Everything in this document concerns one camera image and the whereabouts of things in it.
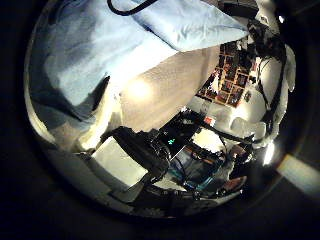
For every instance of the light blue cloth garment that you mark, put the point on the light blue cloth garment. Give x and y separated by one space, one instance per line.
110 50

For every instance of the white box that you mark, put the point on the white box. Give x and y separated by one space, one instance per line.
118 163

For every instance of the black device with teal light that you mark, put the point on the black device with teal light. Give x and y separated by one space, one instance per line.
176 135

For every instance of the shelf with coloured boxes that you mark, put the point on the shelf with coloured boxes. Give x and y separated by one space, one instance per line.
230 78

